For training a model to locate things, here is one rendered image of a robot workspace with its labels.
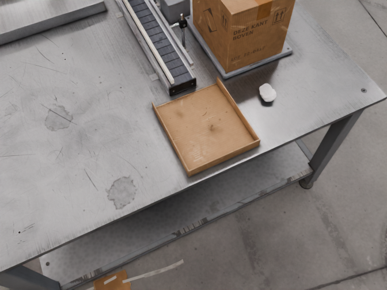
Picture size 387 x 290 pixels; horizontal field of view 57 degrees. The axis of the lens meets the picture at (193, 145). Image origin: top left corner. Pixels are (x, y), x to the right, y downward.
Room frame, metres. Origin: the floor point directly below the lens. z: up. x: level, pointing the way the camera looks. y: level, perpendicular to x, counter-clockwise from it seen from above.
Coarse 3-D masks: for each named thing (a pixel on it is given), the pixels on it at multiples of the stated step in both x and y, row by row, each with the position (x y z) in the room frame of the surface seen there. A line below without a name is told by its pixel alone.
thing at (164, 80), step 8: (120, 0) 1.28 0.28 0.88; (144, 0) 1.28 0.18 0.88; (152, 8) 1.23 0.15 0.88; (128, 16) 1.18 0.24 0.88; (160, 24) 1.13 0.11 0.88; (136, 32) 1.09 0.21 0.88; (144, 40) 1.04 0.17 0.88; (144, 48) 1.02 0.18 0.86; (176, 48) 0.99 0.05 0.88; (152, 56) 0.96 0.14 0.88; (152, 64) 0.95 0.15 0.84; (184, 64) 0.91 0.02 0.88; (160, 72) 0.88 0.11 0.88; (192, 72) 0.87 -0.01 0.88; (192, 80) 0.84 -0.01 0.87; (168, 88) 0.81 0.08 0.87; (176, 88) 0.81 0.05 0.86; (184, 88) 0.83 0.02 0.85
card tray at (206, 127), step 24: (192, 96) 0.80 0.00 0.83; (216, 96) 0.79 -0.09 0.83; (168, 120) 0.70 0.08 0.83; (192, 120) 0.69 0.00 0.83; (216, 120) 0.69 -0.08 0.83; (240, 120) 0.68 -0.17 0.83; (192, 144) 0.59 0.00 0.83; (216, 144) 0.59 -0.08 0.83; (240, 144) 0.59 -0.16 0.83; (192, 168) 0.51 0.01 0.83
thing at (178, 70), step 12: (132, 0) 1.28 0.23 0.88; (144, 12) 1.20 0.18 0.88; (144, 24) 1.13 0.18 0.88; (156, 24) 1.13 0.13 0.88; (156, 36) 1.06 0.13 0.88; (156, 48) 1.00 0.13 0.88; (168, 48) 0.99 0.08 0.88; (168, 60) 0.93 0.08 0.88; (180, 60) 0.93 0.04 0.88; (180, 72) 0.87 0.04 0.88; (180, 84) 0.82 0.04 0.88
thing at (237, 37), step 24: (192, 0) 1.15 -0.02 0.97; (216, 0) 0.98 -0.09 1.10; (240, 0) 0.95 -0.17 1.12; (264, 0) 0.94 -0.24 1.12; (288, 0) 0.96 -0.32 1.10; (216, 24) 0.97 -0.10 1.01; (240, 24) 0.90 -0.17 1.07; (264, 24) 0.93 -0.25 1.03; (288, 24) 0.97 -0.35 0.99; (216, 48) 0.96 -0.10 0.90; (240, 48) 0.90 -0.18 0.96; (264, 48) 0.94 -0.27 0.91
